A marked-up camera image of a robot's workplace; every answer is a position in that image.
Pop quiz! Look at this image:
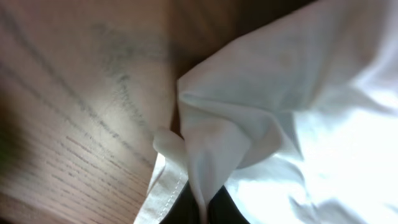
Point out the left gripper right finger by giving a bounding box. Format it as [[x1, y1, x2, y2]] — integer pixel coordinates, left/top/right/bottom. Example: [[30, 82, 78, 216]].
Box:
[[208, 186, 249, 224]]

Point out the white t-shirt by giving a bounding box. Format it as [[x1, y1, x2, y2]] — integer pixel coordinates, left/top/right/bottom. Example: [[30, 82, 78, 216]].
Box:
[[136, 1, 397, 223]]

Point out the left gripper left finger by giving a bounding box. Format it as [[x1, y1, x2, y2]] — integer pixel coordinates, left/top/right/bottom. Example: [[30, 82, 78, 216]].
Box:
[[160, 182, 199, 224]]

